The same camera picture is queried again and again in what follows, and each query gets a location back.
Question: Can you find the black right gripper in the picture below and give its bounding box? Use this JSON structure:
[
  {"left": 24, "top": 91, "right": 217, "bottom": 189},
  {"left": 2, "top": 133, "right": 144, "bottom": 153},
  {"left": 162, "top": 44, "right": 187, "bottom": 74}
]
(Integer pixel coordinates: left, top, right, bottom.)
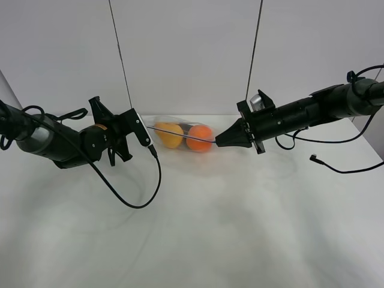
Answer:
[{"left": 215, "top": 100, "right": 287, "bottom": 154}]

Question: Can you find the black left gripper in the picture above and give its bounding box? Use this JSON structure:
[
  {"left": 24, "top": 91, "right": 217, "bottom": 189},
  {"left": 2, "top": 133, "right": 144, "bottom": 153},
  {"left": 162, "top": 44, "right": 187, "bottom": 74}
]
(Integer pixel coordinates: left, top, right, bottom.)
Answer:
[{"left": 80, "top": 96, "right": 136, "bottom": 167}]

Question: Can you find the clear zip bag blue seal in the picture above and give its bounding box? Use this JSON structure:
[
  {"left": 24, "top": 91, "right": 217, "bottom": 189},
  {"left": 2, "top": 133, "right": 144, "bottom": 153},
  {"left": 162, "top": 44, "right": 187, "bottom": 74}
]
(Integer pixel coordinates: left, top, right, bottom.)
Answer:
[{"left": 144, "top": 115, "right": 217, "bottom": 153}]

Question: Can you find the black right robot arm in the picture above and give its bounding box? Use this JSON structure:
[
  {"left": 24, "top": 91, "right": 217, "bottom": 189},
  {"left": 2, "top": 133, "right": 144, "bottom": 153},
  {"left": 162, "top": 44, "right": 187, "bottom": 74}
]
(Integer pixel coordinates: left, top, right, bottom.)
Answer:
[{"left": 215, "top": 79, "right": 383, "bottom": 154}]

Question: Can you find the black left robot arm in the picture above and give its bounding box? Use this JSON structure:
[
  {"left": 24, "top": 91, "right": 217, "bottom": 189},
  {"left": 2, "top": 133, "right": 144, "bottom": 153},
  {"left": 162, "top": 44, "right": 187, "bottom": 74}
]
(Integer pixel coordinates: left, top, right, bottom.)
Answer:
[{"left": 1, "top": 97, "right": 152, "bottom": 169}]

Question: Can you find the orange fruit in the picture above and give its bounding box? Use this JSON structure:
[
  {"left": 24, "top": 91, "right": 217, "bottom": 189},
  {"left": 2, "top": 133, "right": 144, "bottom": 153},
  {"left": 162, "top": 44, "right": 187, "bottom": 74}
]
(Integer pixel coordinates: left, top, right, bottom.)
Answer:
[{"left": 186, "top": 125, "right": 213, "bottom": 152}]

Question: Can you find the dark purple eggplant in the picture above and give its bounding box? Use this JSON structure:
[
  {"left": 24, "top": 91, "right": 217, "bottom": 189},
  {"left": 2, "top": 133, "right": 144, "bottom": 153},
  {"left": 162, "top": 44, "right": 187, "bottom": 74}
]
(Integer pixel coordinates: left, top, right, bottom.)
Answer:
[{"left": 177, "top": 122, "right": 198, "bottom": 135}]

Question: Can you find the yellow pear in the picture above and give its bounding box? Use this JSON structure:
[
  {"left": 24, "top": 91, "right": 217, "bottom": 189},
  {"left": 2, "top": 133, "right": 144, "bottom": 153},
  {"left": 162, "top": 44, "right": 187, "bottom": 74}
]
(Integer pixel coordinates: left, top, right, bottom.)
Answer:
[{"left": 154, "top": 122, "right": 184, "bottom": 149}]

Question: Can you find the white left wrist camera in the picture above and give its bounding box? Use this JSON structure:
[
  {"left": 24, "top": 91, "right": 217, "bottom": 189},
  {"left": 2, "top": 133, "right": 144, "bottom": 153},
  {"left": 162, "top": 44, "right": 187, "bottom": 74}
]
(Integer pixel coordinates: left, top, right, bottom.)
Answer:
[{"left": 134, "top": 112, "right": 153, "bottom": 148}]

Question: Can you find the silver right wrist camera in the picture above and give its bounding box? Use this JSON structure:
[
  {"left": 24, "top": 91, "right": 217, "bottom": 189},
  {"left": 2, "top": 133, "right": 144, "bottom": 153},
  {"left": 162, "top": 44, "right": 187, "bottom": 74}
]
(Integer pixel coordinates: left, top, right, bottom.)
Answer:
[{"left": 250, "top": 89, "right": 275, "bottom": 112}]

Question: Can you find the black left camera cable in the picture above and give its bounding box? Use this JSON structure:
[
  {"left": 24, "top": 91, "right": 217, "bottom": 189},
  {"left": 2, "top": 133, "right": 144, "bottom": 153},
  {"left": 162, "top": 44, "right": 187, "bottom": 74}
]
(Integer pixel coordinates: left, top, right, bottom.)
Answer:
[{"left": 0, "top": 104, "right": 162, "bottom": 209}]

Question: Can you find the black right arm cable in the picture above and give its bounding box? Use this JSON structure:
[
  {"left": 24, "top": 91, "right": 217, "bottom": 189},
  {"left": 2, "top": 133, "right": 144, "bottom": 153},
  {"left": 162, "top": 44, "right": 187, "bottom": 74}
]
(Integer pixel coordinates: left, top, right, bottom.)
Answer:
[{"left": 274, "top": 62, "right": 384, "bottom": 175}]

